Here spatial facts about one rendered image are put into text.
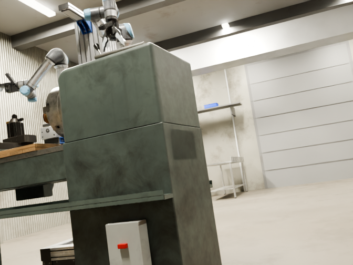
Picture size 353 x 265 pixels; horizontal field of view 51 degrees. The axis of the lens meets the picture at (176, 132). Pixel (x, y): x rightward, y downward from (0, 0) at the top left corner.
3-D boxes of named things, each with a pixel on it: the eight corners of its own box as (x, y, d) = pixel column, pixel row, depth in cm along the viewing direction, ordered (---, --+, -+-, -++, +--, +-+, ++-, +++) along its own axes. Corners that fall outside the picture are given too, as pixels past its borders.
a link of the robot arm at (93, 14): (99, 30, 284) (81, 4, 235) (113, 28, 284) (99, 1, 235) (101, 44, 283) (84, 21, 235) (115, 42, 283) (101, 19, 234)
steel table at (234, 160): (249, 191, 922) (243, 156, 932) (237, 197, 763) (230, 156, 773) (223, 194, 942) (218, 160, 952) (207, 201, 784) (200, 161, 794)
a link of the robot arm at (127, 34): (124, 97, 290) (113, 26, 283) (143, 94, 289) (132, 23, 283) (122, 97, 278) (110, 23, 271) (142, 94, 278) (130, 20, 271)
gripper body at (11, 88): (3, 92, 309) (18, 90, 309) (2, 82, 308) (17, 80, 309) (7, 93, 316) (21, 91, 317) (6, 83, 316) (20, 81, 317)
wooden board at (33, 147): (78, 150, 239) (78, 144, 239) (35, 150, 206) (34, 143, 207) (43, 157, 251) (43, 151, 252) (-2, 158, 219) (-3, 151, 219)
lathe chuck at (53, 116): (98, 132, 233) (86, 83, 231) (65, 140, 204) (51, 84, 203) (87, 134, 237) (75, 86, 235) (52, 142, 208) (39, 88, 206)
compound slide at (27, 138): (37, 142, 248) (35, 134, 248) (24, 141, 239) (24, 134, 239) (15, 146, 256) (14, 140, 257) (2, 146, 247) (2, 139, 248)
